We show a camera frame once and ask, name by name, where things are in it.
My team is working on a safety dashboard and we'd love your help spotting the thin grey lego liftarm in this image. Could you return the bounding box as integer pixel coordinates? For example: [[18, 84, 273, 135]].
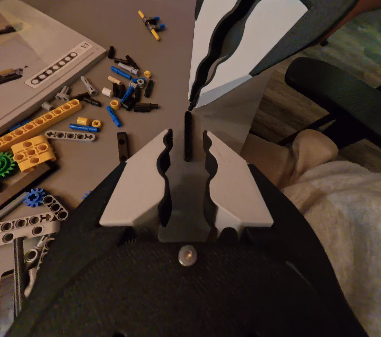
[[45, 130, 96, 142]]

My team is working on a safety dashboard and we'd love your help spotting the dark grey holed lego beam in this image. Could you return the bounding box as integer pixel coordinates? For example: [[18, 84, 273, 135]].
[[24, 237, 55, 296]]

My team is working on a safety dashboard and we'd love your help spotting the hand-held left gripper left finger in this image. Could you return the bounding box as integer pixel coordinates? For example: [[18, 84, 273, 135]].
[[99, 129, 173, 228]]

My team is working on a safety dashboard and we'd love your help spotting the green lego gear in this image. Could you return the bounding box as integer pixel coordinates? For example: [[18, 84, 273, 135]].
[[0, 151, 17, 177]]

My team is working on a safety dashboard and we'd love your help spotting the long yellow lego beam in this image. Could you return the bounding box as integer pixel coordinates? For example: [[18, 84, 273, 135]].
[[0, 99, 83, 151]]

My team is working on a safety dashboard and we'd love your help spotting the dark long lego axle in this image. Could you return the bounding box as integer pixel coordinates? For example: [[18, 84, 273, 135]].
[[13, 237, 27, 314]]

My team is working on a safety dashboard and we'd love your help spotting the dark brown board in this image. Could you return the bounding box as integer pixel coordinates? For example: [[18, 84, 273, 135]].
[[0, 161, 60, 206]]

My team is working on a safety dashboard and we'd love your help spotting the grey angled lego beam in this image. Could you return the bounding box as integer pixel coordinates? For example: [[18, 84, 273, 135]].
[[0, 212, 61, 246]]

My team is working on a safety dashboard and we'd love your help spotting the lego instruction booklet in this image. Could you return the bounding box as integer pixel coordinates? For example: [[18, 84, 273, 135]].
[[0, 0, 107, 135]]

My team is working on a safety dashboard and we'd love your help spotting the person's beige socked foot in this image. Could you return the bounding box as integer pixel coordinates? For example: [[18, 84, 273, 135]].
[[241, 129, 339, 189]]

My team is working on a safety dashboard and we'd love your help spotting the black lego beam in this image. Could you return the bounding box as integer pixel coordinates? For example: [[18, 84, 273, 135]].
[[117, 132, 130, 164]]

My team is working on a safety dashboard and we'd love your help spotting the yellow lego frame block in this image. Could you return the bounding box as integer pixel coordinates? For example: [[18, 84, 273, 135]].
[[11, 135, 57, 172]]

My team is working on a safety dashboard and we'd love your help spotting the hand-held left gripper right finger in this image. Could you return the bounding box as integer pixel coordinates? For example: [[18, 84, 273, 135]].
[[203, 131, 274, 232]]

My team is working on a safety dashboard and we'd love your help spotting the pile of small lego pins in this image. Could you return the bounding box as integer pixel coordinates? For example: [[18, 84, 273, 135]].
[[42, 45, 160, 135]]

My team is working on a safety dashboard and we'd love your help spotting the light grey lego axle rod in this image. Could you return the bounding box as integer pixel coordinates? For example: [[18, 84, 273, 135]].
[[0, 193, 27, 218]]

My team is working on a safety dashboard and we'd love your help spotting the black office chair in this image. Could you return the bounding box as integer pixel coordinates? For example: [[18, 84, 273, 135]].
[[277, 57, 381, 147]]

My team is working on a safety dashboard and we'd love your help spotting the yellow axle blue pin assembly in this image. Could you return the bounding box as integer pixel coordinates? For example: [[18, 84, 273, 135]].
[[138, 10, 166, 41]]

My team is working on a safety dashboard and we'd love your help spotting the short grey lego beam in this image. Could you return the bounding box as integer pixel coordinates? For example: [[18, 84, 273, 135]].
[[42, 195, 69, 221]]

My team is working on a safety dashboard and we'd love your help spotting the person's light grey trouser leg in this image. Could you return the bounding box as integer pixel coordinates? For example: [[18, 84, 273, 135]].
[[281, 161, 381, 337]]

